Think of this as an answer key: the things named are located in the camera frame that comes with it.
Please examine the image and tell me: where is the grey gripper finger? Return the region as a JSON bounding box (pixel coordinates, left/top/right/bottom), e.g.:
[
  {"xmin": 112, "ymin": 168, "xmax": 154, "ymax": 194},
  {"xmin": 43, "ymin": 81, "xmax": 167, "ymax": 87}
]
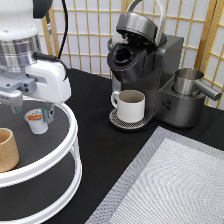
[
  {"xmin": 41, "ymin": 103, "xmax": 55, "ymax": 124},
  {"xmin": 11, "ymin": 106, "xmax": 22, "ymax": 114}
]

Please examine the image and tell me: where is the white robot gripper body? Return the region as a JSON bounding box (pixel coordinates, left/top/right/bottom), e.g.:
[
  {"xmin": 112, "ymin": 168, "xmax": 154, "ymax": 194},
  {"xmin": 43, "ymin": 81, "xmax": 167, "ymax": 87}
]
[{"xmin": 0, "ymin": 60, "xmax": 71, "ymax": 107}]

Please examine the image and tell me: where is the white coffee pod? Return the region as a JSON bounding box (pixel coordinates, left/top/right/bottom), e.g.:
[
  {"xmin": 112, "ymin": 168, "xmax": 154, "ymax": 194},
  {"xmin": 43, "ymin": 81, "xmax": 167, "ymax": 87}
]
[{"xmin": 24, "ymin": 109, "xmax": 48, "ymax": 135}]

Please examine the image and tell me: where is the grey Keurig coffee machine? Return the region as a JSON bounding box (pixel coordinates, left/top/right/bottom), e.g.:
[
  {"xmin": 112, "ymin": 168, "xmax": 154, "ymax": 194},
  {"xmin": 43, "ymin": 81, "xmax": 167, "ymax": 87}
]
[{"xmin": 107, "ymin": 0, "xmax": 205, "ymax": 130}]

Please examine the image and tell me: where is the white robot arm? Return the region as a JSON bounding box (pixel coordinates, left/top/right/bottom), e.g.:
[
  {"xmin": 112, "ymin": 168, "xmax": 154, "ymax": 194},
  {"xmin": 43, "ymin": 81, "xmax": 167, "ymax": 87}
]
[{"xmin": 0, "ymin": 0, "xmax": 71, "ymax": 123}]

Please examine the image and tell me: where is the blue ribbed metal rack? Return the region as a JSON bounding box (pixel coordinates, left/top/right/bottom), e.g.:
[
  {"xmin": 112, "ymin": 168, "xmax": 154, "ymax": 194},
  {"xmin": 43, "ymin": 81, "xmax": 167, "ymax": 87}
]
[{"xmin": 57, "ymin": 65, "xmax": 67, "ymax": 74}]

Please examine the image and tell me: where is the wooden cup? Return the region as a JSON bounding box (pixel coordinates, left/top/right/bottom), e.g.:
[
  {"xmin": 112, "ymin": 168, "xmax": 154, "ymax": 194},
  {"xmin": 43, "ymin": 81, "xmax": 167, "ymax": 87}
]
[{"xmin": 0, "ymin": 128, "xmax": 19, "ymax": 173}]

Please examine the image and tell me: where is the white two-tier round shelf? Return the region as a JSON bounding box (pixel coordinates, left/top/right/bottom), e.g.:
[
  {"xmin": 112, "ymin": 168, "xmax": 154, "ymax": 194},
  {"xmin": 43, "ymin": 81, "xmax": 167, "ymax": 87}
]
[{"xmin": 0, "ymin": 99, "xmax": 82, "ymax": 224}]

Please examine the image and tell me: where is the wooden shoji screen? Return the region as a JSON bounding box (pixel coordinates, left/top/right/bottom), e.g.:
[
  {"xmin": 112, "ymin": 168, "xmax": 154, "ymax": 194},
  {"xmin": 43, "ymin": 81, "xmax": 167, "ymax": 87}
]
[{"xmin": 37, "ymin": 0, "xmax": 224, "ymax": 110}]

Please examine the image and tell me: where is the white ceramic mug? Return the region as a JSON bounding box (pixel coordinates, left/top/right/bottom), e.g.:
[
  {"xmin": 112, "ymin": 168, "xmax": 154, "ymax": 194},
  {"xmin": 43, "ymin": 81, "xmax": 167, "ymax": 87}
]
[{"xmin": 111, "ymin": 90, "xmax": 145, "ymax": 123}]

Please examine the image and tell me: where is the stainless steel milk frother cup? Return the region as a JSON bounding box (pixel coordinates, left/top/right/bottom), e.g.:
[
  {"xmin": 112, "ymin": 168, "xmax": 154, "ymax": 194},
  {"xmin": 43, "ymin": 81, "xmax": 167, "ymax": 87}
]
[{"xmin": 173, "ymin": 68, "xmax": 221, "ymax": 101}]

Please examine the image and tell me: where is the grey woven placemat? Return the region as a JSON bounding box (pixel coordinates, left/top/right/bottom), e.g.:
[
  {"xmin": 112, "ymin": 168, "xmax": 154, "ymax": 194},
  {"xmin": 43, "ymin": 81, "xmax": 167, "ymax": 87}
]
[{"xmin": 85, "ymin": 127, "xmax": 224, "ymax": 224}]

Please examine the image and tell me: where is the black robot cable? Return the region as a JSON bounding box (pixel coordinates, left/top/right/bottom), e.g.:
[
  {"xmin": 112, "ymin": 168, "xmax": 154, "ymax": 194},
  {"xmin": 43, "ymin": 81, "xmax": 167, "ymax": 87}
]
[{"xmin": 33, "ymin": 0, "xmax": 70, "ymax": 79}]

